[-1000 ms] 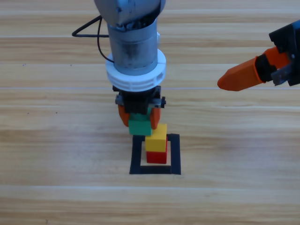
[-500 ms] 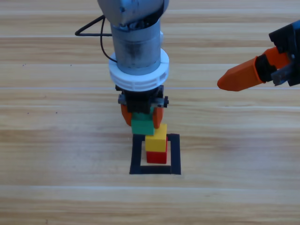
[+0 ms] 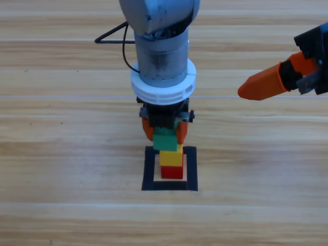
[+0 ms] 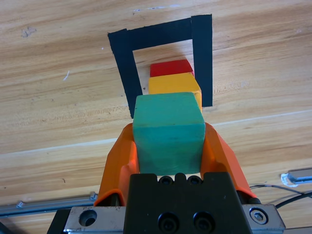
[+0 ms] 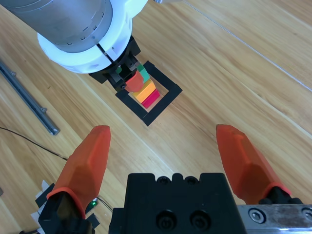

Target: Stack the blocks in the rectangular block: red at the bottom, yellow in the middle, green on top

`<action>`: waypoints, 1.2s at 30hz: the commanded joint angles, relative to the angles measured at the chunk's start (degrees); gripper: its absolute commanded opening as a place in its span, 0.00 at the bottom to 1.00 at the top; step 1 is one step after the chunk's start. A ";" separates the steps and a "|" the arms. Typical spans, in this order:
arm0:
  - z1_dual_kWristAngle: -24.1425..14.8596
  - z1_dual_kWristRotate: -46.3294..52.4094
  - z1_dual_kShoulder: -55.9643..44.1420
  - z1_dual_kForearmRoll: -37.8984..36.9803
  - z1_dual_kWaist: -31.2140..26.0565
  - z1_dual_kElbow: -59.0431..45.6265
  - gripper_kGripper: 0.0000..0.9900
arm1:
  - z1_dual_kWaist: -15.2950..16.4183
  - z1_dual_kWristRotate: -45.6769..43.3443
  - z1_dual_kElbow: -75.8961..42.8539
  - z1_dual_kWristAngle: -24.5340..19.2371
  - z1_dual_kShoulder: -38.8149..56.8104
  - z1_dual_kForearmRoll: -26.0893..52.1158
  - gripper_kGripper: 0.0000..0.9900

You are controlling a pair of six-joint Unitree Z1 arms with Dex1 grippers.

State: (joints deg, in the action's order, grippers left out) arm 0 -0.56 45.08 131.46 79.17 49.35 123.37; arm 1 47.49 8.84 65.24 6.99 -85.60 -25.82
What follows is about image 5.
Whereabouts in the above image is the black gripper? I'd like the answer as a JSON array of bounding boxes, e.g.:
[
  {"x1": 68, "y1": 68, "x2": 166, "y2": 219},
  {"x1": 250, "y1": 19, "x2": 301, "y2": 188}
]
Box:
[{"x1": 88, "y1": 35, "x2": 146, "y2": 93}]

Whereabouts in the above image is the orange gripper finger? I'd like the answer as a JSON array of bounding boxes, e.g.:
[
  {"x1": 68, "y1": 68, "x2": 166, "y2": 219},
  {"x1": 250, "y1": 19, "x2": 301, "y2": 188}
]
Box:
[
  {"x1": 215, "y1": 124, "x2": 303, "y2": 205},
  {"x1": 38, "y1": 125, "x2": 112, "y2": 234}
]

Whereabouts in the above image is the green wooden block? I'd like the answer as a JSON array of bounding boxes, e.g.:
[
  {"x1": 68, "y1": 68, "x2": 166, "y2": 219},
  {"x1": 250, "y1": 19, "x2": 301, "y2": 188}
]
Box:
[{"x1": 116, "y1": 63, "x2": 151, "y2": 83}]

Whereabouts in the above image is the yellow wooden block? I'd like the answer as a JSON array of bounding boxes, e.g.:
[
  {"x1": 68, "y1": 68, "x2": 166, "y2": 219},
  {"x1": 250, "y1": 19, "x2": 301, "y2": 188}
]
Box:
[{"x1": 132, "y1": 81, "x2": 156, "y2": 104}]

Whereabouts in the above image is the red wooden block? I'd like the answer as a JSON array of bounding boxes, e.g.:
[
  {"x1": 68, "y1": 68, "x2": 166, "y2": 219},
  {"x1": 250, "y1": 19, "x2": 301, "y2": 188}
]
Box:
[{"x1": 141, "y1": 89, "x2": 161, "y2": 110}]

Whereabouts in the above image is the black tape square outline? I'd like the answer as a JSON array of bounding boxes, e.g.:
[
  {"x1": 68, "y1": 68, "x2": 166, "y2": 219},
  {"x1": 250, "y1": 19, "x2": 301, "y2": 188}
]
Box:
[{"x1": 115, "y1": 60, "x2": 183, "y2": 127}]

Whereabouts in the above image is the long black tape strip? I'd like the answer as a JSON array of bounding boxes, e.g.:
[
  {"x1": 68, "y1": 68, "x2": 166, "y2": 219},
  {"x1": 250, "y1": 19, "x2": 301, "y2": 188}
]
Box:
[{"x1": 85, "y1": 212, "x2": 101, "y2": 228}]

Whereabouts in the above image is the short black tape patch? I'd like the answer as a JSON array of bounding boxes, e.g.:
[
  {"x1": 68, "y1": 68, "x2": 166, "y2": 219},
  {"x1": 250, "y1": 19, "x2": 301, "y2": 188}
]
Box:
[{"x1": 35, "y1": 183, "x2": 55, "y2": 213}]

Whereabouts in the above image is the thin black cable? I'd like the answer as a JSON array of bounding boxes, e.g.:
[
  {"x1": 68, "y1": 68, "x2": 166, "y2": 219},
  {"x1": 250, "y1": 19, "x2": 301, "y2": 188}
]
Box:
[
  {"x1": 0, "y1": 126, "x2": 69, "y2": 161},
  {"x1": 96, "y1": 197, "x2": 114, "y2": 213}
]

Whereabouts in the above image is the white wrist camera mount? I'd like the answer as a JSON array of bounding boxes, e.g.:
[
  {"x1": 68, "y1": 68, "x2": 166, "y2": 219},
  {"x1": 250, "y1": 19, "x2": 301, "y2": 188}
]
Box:
[{"x1": 37, "y1": 0, "x2": 182, "y2": 75}]

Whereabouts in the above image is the aluminium rail with side clip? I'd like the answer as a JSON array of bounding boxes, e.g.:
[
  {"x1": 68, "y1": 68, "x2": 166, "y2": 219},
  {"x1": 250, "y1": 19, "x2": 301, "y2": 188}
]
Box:
[{"x1": 0, "y1": 59, "x2": 60, "y2": 136}]

